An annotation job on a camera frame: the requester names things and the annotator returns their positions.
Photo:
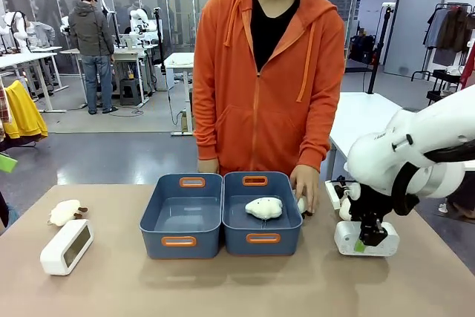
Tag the small white plush toy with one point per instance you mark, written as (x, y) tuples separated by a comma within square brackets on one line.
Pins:
[(302, 206)]

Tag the white small background table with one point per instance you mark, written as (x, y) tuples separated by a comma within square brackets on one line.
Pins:
[(180, 62)]

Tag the white sheep plush toy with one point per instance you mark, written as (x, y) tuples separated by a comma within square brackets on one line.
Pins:
[(65, 213)]

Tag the dark step stool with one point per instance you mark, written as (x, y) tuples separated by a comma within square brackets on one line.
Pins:
[(130, 90)]

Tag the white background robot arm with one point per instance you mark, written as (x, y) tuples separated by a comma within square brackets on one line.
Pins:
[(143, 22)]

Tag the person in orange hoodie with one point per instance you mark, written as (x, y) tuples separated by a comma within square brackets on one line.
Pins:
[(259, 90)]

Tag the yellow garment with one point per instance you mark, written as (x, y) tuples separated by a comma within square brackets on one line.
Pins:
[(24, 113)]

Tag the black tripod stand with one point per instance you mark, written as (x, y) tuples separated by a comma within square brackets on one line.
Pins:
[(378, 49)]

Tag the person's left hand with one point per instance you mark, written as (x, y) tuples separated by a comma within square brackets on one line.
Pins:
[(306, 185)]

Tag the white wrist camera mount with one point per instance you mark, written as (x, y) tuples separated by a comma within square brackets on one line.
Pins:
[(333, 194)]

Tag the white long workbench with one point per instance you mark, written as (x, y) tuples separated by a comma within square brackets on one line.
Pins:
[(26, 59)]

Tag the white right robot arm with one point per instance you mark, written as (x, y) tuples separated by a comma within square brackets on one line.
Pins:
[(408, 135)]

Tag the white humanoid background robot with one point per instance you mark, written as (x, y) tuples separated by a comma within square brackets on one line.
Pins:
[(15, 31)]

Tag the white digital clock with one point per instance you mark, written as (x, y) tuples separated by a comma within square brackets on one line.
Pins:
[(55, 254), (347, 239)]

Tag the person's right hand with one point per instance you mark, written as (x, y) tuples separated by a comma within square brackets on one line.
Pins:
[(208, 167)]

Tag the white side table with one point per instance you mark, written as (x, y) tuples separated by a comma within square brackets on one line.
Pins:
[(360, 116)]

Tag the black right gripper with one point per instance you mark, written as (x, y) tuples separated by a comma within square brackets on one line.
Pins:
[(365, 203)]

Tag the white cloud plush toy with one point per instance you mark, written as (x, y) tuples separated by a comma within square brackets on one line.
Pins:
[(264, 208)]

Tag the green flat object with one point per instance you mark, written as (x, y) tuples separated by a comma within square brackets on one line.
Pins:
[(7, 163)]

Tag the man in grey jacket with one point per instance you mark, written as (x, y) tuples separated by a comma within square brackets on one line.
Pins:
[(92, 42)]

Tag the black clothes rack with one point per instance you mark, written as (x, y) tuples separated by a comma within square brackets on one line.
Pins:
[(451, 31)]

